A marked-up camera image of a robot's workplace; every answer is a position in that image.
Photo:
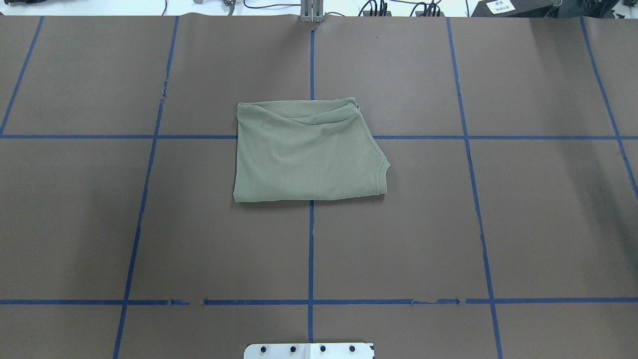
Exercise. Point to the olive green long-sleeve shirt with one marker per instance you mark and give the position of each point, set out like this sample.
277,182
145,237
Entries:
306,150

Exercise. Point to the black monitor with label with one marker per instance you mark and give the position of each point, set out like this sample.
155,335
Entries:
515,8

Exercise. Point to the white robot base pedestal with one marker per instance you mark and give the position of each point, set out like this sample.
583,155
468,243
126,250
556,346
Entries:
310,351

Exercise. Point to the grey aluminium frame post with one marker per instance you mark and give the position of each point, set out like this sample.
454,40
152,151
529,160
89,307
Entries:
311,11

